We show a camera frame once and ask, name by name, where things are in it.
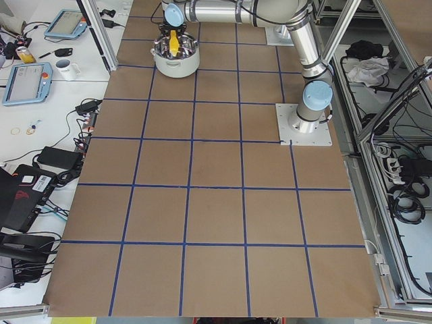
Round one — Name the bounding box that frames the yellow corn cob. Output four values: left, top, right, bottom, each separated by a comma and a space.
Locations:
169, 30, 180, 57

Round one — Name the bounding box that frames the white cooking pot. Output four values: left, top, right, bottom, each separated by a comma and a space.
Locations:
151, 33, 200, 78

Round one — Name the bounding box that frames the far blue teach pendant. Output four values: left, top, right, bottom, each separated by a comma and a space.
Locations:
44, 9, 88, 39

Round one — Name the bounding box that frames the blue teach pendant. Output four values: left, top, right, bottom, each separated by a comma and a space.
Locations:
44, 9, 88, 39
2, 62, 53, 106

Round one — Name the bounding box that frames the white mug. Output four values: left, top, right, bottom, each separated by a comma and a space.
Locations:
55, 59, 81, 81

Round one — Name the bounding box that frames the yellow drink can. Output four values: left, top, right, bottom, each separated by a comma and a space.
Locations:
16, 46, 36, 63

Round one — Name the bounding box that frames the near blue teach pendant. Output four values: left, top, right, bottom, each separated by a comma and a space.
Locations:
2, 62, 53, 106

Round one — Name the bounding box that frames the black power brick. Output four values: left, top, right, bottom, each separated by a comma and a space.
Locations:
36, 146, 82, 169

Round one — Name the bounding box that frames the brown paper table cover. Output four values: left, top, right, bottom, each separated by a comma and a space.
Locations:
44, 1, 379, 317

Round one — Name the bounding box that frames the black white cloth pile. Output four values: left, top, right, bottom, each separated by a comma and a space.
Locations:
346, 40, 389, 87

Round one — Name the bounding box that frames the black laptop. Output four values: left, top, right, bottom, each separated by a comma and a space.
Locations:
1, 164, 57, 233

